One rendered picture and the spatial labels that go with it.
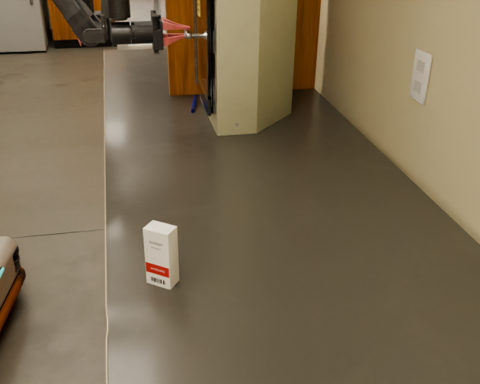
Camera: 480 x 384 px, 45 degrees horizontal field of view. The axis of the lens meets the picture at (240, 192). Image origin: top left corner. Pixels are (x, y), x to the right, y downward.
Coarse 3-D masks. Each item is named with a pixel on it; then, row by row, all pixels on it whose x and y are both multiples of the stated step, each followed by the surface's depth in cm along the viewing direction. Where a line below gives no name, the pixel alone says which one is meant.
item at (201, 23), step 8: (200, 0) 154; (208, 0) 142; (200, 8) 156; (208, 8) 143; (200, 16) 157; (208, 16) 143; (200, 24) 158; (208, 24) 144; (200, 32) 160; (208, 32) 145; (200, 40) 161; (208, 40) 146; (200, 48) 162; (208, 48) 147; (200, 56) 164; (208, 56) 148; (200, 64) 165; (208, 64) 149; (200, 72) 167; (208, 72) 150; (200, 80) 168; (208, 80) 151; (200, 88) 170; (208, 88) 152; (200, 96) 171; (208, 96) 153; (208, 104) 154; (208, 112) 155
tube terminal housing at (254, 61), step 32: (224, 0) 142; (256, 0) 143; (288, 0) 155; (224, 32) 145; (256, 32) 147; (288, 32) 160; (224, 64) 149; (256, 64) 151; (288, 64) 165; (224, 96) 153; (256, 96) 155; (288, 96) 170; (224, 128) 157; (256, 128) 159
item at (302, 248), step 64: (128, 64) 221; (128, 128) 162; (192, 128) 163; (320, 128) 164; (128, 192) 128; (192, 192) 128; (256, 192) 129; (320, 192) 129; (384, 192) 130; (128, 256) 106; (192, 256) 106; (256, 256) 106; (320, 256) 106; (384, 256) 107; (448, 256) 107; (128, 320) 90; (192, 320) 90; (256, 320) 90; (320, 320) 91; (384, 320) 91; (448, 320) 91
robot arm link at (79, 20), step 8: (56, 0) 145; (64, 0) 145; (72, 0) 145; (80, 0) 147; (64, 8) 145; (72, 8) 145; (80, 8) 145; (88, 8) 150; (64, 16) 146; (72, 16) 146; (80, 16) 146; (88, 16) 146; (96, 16) 152; (72, 24) 146; (80, 24) 147; (88, 24) 147; (96, 24) 148; (80, 32) 147; (80, 40) 148
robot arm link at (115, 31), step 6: (108, 18) 148; (126, 18) 149; (108, 24) 149; (114, 24) 148; (120, 24) 148; (126, 24) 149; (108, 30) 150; (114, 30) 148; (120, 30) 148; (126, 30) 148; (108, 36) 150; (114, 36) 148; (120, 36) 148; (126, 36) 149; (132, 36) 150; (114, 42) 149; (120, 42) 150; (126, 42) 150
